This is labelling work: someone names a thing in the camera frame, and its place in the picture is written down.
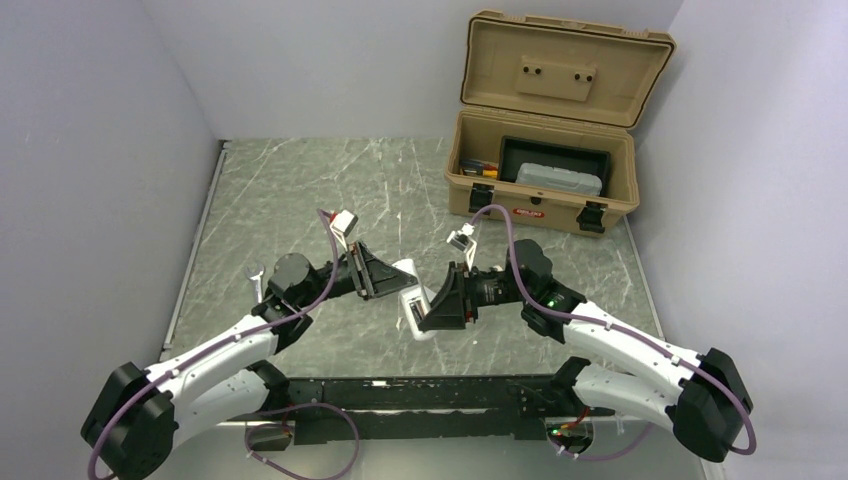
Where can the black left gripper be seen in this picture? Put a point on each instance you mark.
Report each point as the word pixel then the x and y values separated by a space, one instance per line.
pixel 372 277

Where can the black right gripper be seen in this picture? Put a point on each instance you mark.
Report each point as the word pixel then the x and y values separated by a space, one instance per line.
pixel 457 304

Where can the white remote control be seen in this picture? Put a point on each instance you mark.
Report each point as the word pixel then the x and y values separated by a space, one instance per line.
pixel 417 291

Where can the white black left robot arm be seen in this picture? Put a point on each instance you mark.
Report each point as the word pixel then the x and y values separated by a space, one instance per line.
pixel 142 414

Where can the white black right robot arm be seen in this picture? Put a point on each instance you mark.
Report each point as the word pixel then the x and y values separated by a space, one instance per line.
pixel 700 398

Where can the silver wrench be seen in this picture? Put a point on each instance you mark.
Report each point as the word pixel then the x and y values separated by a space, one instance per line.
pixel 254 275

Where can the screwdrivers in toolbox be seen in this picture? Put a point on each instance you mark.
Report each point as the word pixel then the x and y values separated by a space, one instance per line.
pixel 474 167

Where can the black toolbox tray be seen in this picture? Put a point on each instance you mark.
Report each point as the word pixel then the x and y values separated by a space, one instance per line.
pixel 517 151

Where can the grey plastic case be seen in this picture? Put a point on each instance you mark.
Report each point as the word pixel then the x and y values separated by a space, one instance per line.
pixel 559 179

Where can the tan plastic toolbox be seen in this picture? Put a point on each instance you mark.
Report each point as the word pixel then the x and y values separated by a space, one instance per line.
pixel 562 81

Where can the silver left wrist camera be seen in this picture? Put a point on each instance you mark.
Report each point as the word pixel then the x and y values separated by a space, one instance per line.
pixel 342 224

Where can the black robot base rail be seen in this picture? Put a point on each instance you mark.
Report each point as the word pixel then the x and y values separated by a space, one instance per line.
pixel 522 407

